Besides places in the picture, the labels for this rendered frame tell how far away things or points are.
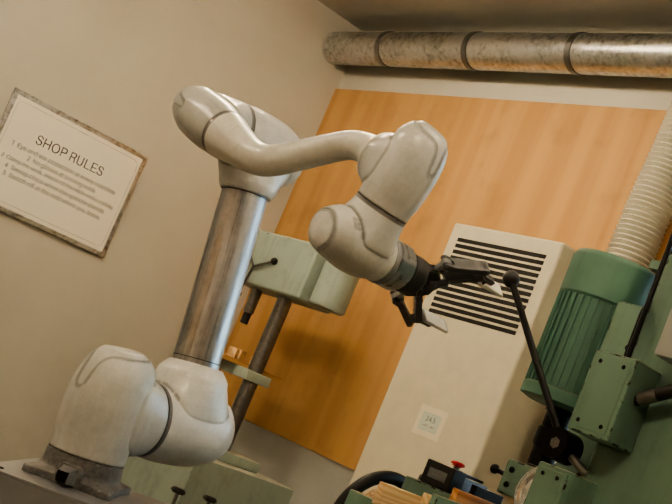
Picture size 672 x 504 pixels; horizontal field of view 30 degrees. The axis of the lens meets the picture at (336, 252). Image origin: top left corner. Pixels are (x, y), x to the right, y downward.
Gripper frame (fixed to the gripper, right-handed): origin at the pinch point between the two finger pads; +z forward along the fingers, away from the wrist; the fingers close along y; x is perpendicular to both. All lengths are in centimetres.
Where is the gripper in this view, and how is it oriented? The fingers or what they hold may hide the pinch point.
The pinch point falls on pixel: (469, 307)
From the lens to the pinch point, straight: 240.6
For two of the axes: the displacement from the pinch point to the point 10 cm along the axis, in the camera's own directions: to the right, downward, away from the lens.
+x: -1.7, -7.7, 6.2
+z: 6.8, 3.7, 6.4
